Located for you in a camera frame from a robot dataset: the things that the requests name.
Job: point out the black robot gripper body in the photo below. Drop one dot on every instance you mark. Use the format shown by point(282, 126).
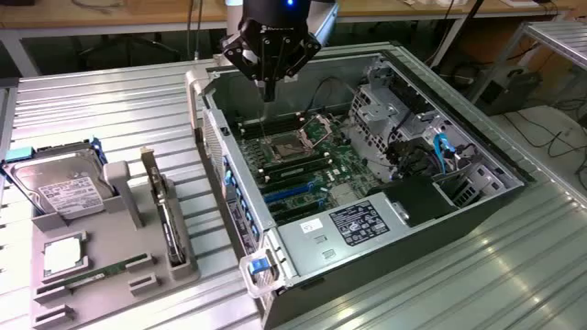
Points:
point(277, 17)

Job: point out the graphics card with black cooler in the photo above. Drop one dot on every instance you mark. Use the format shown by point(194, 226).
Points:
point(166, 213)

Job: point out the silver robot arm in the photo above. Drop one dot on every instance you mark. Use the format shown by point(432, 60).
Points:
point(233, 17)

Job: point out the black RAM slot bank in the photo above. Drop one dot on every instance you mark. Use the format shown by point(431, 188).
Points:
point(270, 125)

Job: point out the metal socket cover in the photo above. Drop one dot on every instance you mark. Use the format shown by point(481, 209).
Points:
point(316, 130)

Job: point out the black office chair base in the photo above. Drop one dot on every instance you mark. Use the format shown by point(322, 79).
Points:
point(130, 44)

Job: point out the silver drive cage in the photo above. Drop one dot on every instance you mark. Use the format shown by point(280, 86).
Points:
point(380, 113)

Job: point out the wooden desk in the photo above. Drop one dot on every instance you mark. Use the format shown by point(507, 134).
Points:
point(137, 13)

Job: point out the CPU socket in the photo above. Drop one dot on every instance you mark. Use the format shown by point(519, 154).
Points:
point(288, 149)

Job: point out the green motherboard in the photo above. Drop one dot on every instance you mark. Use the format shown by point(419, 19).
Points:
point(338, 168)

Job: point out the blue card retainer strip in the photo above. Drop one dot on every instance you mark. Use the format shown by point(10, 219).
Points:
point(226, 178)

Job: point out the blue expansion slot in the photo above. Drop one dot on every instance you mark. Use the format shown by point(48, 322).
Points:
point(288, 193)

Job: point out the silver chipset heatsink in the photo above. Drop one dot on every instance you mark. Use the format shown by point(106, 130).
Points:
point(345, 193)

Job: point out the hard disk drive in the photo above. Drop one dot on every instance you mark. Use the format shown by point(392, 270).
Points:
point(98, 151)

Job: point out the black expansion slot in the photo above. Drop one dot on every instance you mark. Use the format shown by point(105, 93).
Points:
point(293, 210)

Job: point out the black box on floor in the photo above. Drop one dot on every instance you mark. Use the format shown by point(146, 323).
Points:
point(513, 89)

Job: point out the black plastic air shroud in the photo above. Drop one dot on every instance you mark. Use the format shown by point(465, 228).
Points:
point(412, 203)

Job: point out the silver disk bay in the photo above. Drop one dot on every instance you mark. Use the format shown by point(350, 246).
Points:
point(481, 182)

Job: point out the silver hard disk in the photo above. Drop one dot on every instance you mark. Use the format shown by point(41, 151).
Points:
point(54, 178)

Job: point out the grey power supply unit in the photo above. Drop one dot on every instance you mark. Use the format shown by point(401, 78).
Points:
point(310, 247)

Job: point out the metal slat side table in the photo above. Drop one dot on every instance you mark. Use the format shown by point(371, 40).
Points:
point(559, 34)

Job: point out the open black PC case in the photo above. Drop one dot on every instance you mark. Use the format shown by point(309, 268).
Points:
point(412, 247)

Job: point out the blue case latch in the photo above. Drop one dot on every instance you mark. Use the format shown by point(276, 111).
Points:
point(257, 266)

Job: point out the grey parts rack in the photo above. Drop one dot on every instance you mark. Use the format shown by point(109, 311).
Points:
point(105, 247)

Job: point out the loose green RAM stick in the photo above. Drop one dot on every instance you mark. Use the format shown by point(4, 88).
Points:
point(109, 269)

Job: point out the silver CPU chip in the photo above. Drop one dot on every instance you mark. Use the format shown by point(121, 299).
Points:
point(64, 254)

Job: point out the grey aluminium frame post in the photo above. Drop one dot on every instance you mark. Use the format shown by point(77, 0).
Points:
point(8, 113)

